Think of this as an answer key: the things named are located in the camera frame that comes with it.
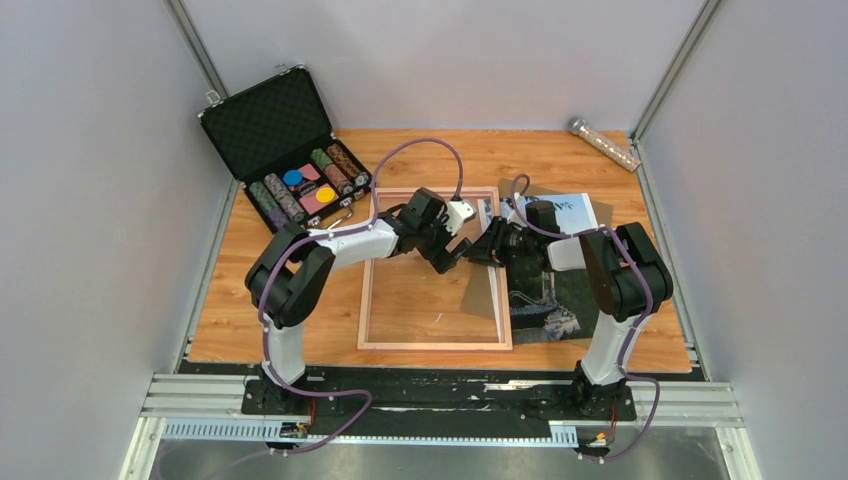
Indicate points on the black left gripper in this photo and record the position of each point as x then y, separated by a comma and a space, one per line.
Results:
441, 259

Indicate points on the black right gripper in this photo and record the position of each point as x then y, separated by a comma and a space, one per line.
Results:
494, 240

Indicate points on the Great Wall photo print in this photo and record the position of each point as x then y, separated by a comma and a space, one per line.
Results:
544, 306

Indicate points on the wooden picture frame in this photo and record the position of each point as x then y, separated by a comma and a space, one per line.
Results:
503, 311

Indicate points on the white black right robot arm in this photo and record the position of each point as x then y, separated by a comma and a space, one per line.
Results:
628, 279

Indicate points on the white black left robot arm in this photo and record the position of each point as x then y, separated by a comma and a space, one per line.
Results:
287, 280

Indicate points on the brown backing board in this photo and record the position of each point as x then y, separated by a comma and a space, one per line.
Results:
596, 212

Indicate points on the yellow poker chip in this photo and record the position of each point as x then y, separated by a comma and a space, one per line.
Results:
325, 195

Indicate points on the glittery silver tube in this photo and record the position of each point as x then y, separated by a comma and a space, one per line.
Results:
579, 127

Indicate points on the blue poker chip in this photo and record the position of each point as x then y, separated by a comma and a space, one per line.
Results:
293, 178

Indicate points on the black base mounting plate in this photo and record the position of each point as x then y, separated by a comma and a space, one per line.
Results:
360, 401

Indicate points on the black poker chip case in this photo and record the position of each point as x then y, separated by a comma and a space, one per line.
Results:
278, 125

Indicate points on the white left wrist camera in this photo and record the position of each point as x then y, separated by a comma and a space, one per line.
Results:
459, 212

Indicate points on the aluminium front rail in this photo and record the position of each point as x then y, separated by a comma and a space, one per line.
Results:
185, 407

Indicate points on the left aluminium enclosure post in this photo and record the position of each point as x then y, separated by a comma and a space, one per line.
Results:
217, 90

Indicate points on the aluminium enclosure post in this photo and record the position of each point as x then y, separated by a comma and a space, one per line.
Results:
690, 42
217, 90

